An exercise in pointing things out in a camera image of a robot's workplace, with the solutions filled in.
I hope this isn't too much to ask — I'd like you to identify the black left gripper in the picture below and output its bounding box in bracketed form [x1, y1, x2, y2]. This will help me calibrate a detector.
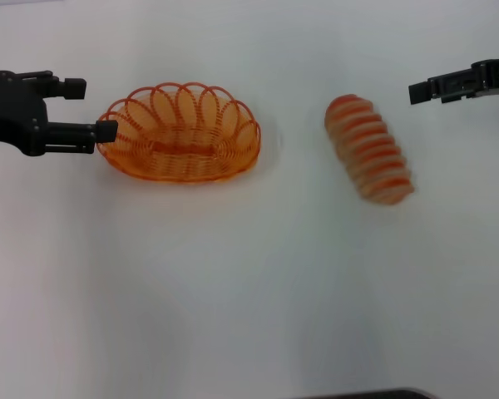
[0, 70, 119, 158]

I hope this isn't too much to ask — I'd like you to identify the orange woven plastic basket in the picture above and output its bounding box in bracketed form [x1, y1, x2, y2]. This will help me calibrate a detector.
[95, 81, 262, 185]

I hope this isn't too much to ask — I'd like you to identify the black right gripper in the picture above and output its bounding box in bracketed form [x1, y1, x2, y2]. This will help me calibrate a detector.
[408, 56, 499, 106]

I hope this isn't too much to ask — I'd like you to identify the sliced orange-striped bread loaf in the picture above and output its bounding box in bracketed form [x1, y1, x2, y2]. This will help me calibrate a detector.
[324, 93, 417, 206]

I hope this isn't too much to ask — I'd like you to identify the dark robot torso edge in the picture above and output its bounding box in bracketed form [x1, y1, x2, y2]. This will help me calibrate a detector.
[303, 387, 438, 399]

